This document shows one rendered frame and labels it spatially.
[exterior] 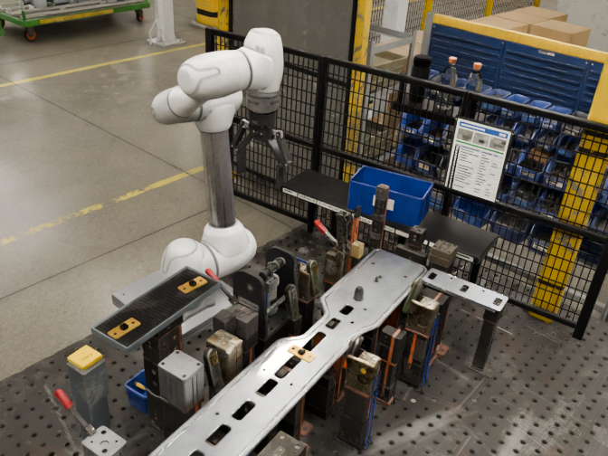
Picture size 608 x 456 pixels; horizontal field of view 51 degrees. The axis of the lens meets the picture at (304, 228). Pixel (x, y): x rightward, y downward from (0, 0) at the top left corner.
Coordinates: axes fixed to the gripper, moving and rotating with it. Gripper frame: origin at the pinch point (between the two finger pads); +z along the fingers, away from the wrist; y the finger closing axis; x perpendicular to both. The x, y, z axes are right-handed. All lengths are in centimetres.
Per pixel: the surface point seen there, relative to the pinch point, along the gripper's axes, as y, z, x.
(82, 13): -601, 119, 418
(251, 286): 5.2, 31.4, -9.8
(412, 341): 44, 58, 28
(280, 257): 5.6, 27.9, 3.8
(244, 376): 18, 46, -29
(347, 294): 21, 46, 23
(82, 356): -9, 30, -60
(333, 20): -98, 5, 201
